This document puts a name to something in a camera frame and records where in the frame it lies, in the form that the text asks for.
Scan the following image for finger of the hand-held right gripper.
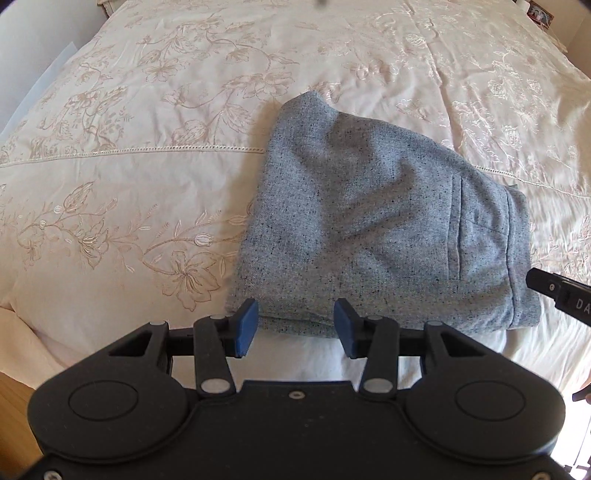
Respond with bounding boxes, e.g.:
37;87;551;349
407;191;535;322
526;267;561;309

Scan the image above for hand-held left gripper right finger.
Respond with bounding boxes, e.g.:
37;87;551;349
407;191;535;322
333;298;485;399

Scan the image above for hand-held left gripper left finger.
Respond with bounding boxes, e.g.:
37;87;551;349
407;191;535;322
108;299;259;399

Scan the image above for grey knit pants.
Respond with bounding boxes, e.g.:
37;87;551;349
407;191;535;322
225;91;544;340

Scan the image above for cream embroidered bedspread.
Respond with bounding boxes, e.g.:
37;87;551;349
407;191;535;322
0;0;591;393

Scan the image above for small photo frame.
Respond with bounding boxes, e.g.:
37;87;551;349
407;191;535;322
527;0;555;27

